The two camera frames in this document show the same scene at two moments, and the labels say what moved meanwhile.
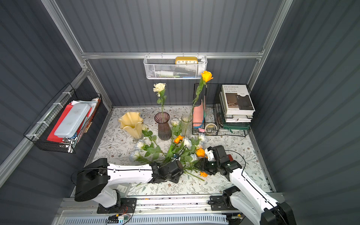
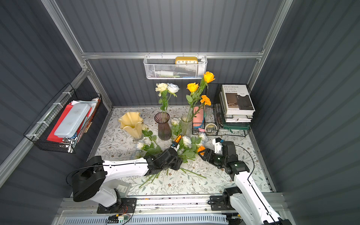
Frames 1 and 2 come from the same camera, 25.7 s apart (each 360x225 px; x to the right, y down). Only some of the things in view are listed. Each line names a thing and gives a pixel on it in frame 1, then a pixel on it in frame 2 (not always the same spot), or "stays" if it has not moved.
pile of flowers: [185, 151] stays
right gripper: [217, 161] to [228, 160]
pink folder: [198, 115] stays
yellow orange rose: [206, 76] stays
